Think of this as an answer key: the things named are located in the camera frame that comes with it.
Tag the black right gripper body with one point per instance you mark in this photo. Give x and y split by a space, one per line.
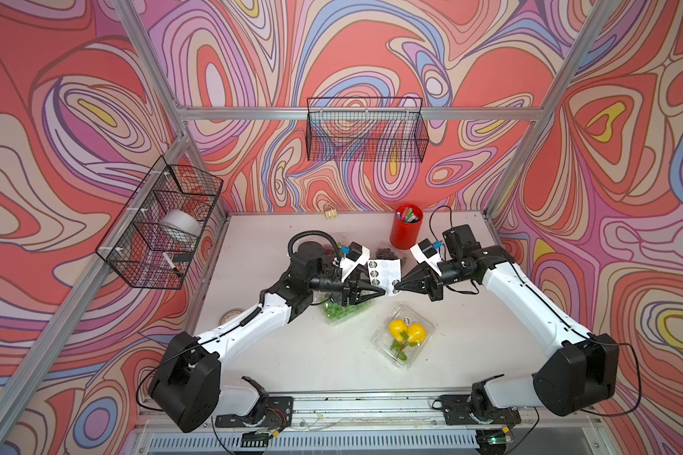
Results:
434 283

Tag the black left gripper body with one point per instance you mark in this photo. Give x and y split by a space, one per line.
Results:
346 292

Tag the white sticker sheet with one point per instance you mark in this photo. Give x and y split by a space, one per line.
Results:
385 274

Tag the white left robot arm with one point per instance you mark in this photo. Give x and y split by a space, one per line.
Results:
187 385

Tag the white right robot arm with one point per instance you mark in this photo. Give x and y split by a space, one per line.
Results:
580 368

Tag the clamshell with yellow fruit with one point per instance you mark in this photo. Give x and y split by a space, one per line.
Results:
402 336

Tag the small clamshell dark grapes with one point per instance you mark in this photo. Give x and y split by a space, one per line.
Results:
386 253

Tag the clamshell green and dark grapes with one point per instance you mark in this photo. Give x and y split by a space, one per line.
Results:
336 313

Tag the large clamshell red green grapes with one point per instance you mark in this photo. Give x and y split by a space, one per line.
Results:
339 238

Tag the red plastic cup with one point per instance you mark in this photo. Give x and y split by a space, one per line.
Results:
406 226

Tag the clear tape roll on table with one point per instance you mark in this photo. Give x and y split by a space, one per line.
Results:
230 315

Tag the white tape roll in basket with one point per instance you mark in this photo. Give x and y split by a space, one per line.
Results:
181 226

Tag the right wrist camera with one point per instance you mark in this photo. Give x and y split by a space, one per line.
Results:
426 252

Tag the back wire basket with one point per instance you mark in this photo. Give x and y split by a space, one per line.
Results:
366 129

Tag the wire basket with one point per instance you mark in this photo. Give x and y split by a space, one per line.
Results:
154 242
366 129

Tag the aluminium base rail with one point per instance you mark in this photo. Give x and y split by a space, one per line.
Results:
380 423

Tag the left wire basket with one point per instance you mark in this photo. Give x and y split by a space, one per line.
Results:
154 242

